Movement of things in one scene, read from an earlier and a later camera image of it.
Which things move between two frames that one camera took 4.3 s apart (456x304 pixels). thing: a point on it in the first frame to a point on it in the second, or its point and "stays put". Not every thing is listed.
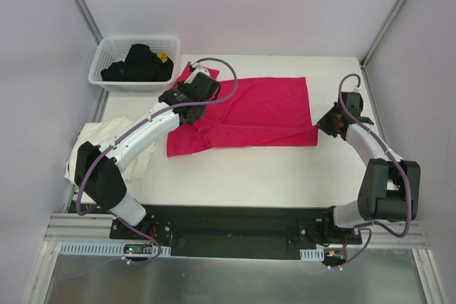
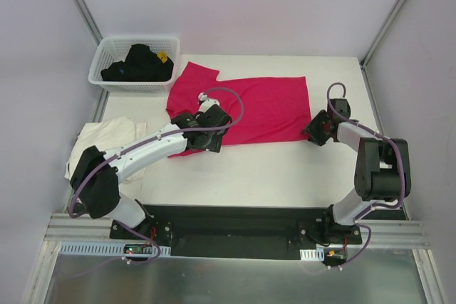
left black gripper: x=194 y=116 to x=216 y=140
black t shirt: x=141 y=65 stays put
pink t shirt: x=261 y=112 stays put
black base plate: x=239 y=231 stays put
